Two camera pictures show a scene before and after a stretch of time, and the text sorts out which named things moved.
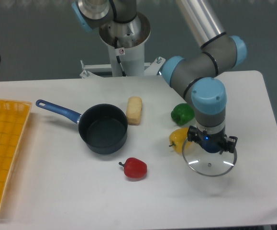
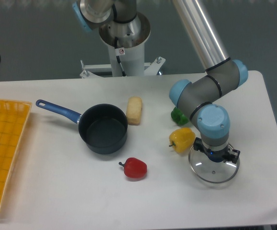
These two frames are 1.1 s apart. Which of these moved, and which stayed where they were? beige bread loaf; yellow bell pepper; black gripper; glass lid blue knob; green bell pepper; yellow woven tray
Moved: glass lid blue knob; black gripper
Stayed: yellow bell pepper; beige bread loaf; yellow woven tray; green bell pepper
